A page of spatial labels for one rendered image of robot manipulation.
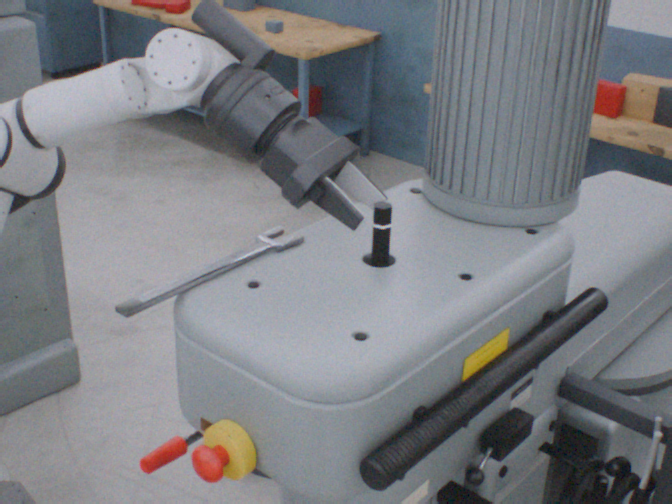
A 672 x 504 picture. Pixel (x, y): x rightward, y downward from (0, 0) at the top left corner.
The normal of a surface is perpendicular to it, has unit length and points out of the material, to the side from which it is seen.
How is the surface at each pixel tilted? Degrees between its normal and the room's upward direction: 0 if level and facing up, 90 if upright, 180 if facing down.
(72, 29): 90
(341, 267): 0
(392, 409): 90
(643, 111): 90
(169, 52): 70
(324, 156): 30
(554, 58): 90
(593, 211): 0
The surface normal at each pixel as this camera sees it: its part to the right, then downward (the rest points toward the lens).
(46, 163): 0.93, 0.18
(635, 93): -0.53, 0.38
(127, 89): 0.93, -0.26
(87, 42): 0.76, 0.33
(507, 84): -0.27, 0.44
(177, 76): -0.24, 0.11
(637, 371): 0.03, -0.89
